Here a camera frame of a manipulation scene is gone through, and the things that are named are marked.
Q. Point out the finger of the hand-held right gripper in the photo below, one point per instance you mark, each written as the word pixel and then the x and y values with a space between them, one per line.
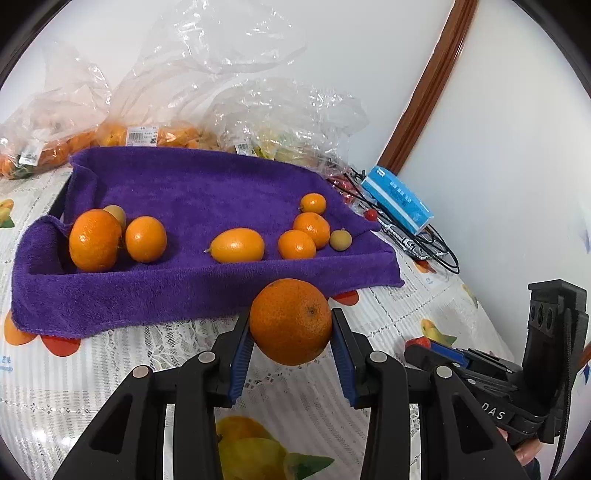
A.
pixel 434 364
pixel 448 347

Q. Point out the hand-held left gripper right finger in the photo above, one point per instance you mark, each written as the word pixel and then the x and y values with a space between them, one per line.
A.
pixel 344 364

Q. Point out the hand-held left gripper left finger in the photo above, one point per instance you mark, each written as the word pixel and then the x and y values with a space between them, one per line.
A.
pixel 240 364

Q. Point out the small red fruit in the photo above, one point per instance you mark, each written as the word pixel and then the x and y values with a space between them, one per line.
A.
pixel 417 342

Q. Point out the oblong orange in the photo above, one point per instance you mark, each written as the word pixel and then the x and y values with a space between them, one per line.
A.
pixel 238 245

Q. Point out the tan longan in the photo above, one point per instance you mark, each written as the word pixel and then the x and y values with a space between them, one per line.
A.
pixel 116 213
pixel 340 240

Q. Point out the small tangerine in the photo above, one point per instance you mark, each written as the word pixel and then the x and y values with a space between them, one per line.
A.
pixel 313 203
pixel 313 227
pixel 296 244

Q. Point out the medium round orange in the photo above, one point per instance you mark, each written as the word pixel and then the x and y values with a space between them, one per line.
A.
pixel 145 239

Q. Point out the purple towel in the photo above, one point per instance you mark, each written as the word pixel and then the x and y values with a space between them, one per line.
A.
pixel 207 194

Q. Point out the large round orange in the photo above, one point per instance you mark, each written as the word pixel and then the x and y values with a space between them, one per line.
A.
pixel 94 239

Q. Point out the person's right hand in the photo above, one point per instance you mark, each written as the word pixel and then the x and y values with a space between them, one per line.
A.
pixel 526 452

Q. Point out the fruit print tablecloth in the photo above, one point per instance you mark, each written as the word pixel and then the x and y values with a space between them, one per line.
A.
pixel 300 415

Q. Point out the blue tissue pack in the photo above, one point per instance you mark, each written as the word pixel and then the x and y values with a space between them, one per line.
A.
pixel 399 198

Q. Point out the clear bag of yellow fruit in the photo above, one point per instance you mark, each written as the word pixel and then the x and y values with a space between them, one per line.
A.
pixel 286 124

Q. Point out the clear bag of oranges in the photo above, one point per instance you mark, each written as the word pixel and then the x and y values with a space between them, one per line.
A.
pixel 184 92

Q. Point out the clear bag of tangerines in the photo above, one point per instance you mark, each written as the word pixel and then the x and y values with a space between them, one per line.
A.
pixel 51 134

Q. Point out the brown wooden frame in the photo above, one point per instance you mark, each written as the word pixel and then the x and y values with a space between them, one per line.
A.
pixel 425 87

